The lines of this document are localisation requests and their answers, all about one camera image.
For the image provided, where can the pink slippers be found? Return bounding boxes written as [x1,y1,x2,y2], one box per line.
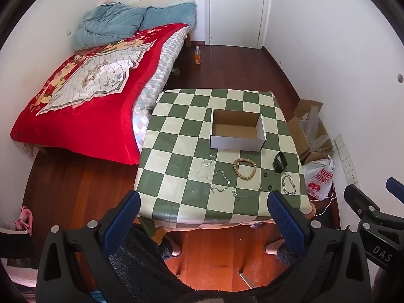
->
[13,206,34,235]

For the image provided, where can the white plastic bag red print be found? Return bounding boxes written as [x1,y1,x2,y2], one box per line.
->
[303,156,336,201]

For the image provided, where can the person's right leg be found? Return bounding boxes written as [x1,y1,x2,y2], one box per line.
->
[263,239,301,267]

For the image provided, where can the brown cardboard box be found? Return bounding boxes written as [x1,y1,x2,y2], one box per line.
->
[287,99,336,165]

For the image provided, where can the white cable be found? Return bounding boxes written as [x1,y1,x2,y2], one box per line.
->
[309,183,339,219]

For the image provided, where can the white wall socket panel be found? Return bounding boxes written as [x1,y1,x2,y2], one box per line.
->
[334,134,360,185]

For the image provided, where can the black watch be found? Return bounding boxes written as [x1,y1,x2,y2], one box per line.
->
[272,152,288,173]

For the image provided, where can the person's leg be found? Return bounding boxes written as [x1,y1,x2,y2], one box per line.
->
[107,222,183,292]
[263,239,301,267]

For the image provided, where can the white cardboard box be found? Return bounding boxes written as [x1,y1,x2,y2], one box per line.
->
[210,109,267,151]

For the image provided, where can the silver chain bracelet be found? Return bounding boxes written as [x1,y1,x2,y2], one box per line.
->
[282,172,297,196]

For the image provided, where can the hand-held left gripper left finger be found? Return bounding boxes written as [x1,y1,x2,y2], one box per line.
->
[37,191,141,303]

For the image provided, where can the green checkered tablecloth table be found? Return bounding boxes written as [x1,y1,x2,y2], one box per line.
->
[134,88,313,228]

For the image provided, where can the wooden bead bracelet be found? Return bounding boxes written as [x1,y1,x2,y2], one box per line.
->
[233,158,257,182]

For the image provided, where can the white door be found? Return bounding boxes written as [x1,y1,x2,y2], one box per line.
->
[205,0,270,48]

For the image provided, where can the blue quilt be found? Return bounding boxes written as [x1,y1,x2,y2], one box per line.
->
[72,3,197,51]

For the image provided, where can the silver necklace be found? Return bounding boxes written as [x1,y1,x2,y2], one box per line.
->
[232,187,264,200]
[197,153,218,177]
[210,169,232,194]

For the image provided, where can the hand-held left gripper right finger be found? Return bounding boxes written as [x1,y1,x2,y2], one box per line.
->
[268,190,371,303]

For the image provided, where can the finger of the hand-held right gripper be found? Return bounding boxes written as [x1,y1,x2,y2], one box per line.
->
[386,177,404,203]
[344,184,384,228]

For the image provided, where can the clear plastic wrap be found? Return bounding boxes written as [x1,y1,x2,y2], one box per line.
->
[300,106,333,152]

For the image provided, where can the bed with red blanket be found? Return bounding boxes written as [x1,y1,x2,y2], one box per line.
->
[9,23,190,165]

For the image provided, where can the person's left leg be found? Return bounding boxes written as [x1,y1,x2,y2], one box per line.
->
[107,222,183,292]

